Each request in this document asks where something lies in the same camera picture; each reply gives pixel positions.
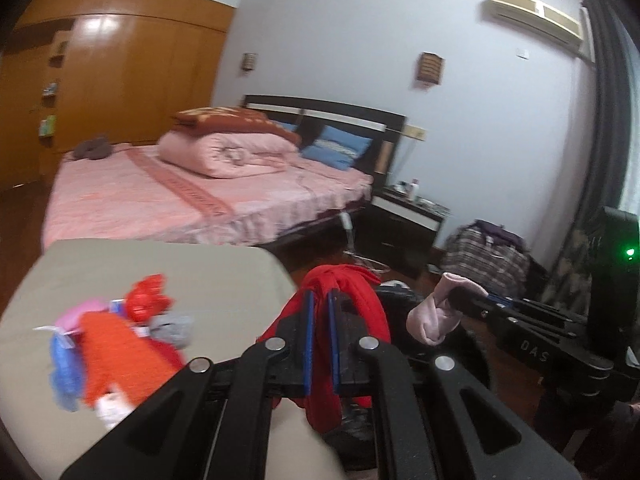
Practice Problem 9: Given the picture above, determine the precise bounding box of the black headboard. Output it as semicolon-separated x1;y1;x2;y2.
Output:
242;94;406;190

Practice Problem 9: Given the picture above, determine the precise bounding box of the folded pink quilt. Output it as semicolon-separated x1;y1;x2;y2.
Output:
157;131;298;179

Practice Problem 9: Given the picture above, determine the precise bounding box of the plaid bag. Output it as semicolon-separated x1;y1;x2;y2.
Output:
440;220;530;298

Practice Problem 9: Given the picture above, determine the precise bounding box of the grey crumpled cloth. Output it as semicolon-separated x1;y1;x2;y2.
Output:
149;313;194;350

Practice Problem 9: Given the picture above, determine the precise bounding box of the wooden wall lamp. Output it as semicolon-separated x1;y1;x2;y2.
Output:
416;52;445;84

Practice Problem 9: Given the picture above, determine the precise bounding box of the small wall lamp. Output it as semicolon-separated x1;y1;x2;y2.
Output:
241;53;257;72

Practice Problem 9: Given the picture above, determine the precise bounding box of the white tissue ball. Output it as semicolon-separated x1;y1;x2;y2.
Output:
94;391;134;430

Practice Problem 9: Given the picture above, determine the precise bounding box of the red cloth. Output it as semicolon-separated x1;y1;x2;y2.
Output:
258;264;390;434

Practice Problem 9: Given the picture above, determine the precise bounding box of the pink sock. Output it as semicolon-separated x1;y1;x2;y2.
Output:
406;272;488;347

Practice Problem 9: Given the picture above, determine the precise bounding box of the orange mesh net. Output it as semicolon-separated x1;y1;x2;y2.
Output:
79;312;184;408

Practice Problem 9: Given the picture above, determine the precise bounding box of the pink face mask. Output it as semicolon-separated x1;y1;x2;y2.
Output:
53;299;110;333

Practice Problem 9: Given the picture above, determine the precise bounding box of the dark curtain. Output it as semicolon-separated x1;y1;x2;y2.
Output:
542;0;639;314

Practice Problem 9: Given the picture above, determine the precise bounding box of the white bottle on nightstand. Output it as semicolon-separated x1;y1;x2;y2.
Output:
407;179;419;200

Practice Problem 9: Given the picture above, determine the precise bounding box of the wooden wardrobe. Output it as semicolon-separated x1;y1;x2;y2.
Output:
1;0;235;188

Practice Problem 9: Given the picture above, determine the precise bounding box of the pink bed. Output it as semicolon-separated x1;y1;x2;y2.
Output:
41;144;372;248

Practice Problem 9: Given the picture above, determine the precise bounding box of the black white nightstand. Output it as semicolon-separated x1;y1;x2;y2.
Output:
354;186;448;278

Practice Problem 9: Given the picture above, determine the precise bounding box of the red plastic bag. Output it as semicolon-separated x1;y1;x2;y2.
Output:
125;274;174;323

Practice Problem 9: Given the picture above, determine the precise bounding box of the black trash bin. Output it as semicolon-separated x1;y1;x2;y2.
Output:
319;272;491;474

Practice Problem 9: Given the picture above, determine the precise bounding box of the dark red folded blanket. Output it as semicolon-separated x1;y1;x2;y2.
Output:
171;106;302;146

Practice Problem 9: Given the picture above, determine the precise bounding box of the wall air conditioner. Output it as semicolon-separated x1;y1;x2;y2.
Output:
485;0;584;55

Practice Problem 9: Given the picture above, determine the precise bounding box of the blue pillow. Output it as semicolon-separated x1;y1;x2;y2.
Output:
300;126;372;171

